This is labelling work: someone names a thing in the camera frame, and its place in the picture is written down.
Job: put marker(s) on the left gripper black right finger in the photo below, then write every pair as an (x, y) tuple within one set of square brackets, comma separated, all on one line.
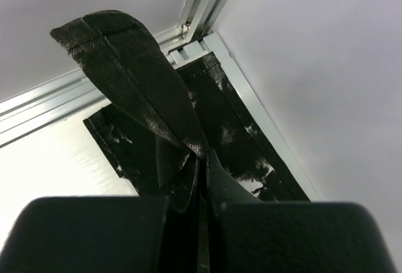
[(249, 235)]

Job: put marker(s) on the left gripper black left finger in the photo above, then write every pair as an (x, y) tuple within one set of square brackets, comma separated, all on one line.
[(154, 233)]

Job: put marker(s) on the black white splattered trousers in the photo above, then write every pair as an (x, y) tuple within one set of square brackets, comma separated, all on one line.
[(184, 114)]

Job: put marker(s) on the left aluminium frame post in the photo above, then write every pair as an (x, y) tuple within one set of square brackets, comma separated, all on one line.
[(198, 18)]

